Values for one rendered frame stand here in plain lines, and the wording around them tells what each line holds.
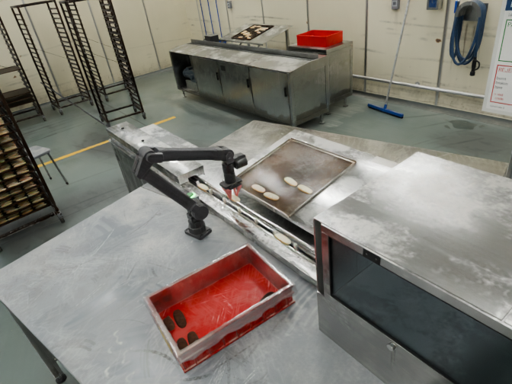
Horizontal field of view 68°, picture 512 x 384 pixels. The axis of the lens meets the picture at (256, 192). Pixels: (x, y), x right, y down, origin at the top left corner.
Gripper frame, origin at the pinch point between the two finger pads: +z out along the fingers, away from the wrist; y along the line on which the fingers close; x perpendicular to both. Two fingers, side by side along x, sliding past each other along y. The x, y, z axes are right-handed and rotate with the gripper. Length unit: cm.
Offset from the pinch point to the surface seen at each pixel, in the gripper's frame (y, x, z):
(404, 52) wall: 371, 145, 23
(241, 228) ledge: -8.4, -17.2, 6.6
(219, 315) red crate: -44, -50, 11
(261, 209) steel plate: 11.2, -7.5, 10.6
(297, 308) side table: -21, -68, 11
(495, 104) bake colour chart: 82, -82, -39
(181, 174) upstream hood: -5.8, 45.0, 0.9
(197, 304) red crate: -47, -39, 11
